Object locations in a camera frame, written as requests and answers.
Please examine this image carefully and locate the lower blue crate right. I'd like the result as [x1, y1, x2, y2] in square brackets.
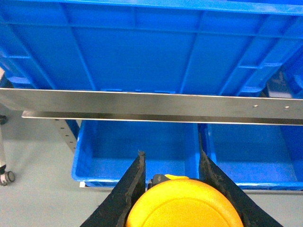
[198, 124, 303, 191]

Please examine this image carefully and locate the steel roller rack frame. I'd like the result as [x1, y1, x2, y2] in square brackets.
[0, 66, 303, 192]

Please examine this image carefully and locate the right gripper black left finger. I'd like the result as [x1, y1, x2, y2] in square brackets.
[81, 151, 146, 227]

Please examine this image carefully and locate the lower blue crate left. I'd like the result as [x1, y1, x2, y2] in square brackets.
[71, 121, 200, 188]

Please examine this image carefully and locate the steel rack front rail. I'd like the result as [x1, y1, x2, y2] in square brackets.
[0, 88, 303, 126]

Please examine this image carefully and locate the large blue crate centre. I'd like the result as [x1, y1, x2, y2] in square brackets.
[0, 0, 303, 96]

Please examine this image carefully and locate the yellow mushroom push button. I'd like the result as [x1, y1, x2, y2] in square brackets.
[125, 177, 244, 227]

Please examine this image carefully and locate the grey caster wheel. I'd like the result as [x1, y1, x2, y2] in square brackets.
[0, 171, 16, 186]

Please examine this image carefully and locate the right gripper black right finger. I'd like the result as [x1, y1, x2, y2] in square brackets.
[199, 151, 282, 227]

